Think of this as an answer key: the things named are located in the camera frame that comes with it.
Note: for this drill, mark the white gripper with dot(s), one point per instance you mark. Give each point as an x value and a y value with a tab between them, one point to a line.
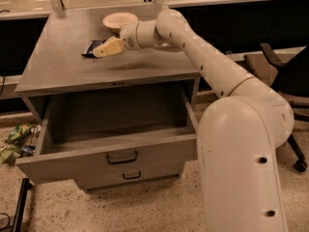
127	36

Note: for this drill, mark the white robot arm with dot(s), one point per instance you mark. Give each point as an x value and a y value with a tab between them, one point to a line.
238	134

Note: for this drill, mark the grey drawer cabinet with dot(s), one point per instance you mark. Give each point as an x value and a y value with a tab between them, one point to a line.
57	66

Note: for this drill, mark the grey open top drawer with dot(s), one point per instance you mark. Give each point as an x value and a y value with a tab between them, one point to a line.
80	129

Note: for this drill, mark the grey lower drawer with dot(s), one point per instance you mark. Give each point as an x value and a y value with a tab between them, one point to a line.
115	178

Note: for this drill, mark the white paper bowl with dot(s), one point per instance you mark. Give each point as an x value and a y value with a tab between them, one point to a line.
115	22

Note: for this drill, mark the green snack bags pile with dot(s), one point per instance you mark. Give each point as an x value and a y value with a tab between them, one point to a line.
20	143

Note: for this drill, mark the black stand base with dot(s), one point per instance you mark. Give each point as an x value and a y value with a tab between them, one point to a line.
13	223

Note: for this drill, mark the black office chair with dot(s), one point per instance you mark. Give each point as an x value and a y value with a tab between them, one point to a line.
287	74

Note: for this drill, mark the grey metal upright post left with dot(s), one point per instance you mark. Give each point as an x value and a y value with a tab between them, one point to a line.
58	7

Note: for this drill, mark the black top drawer handle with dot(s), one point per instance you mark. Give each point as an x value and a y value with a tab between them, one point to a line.
122	159

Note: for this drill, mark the black drawer handle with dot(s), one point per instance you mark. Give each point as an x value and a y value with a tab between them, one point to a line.
132	176
122	159

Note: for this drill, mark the black lower drawer handle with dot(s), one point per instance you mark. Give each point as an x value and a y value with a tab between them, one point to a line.
132	176

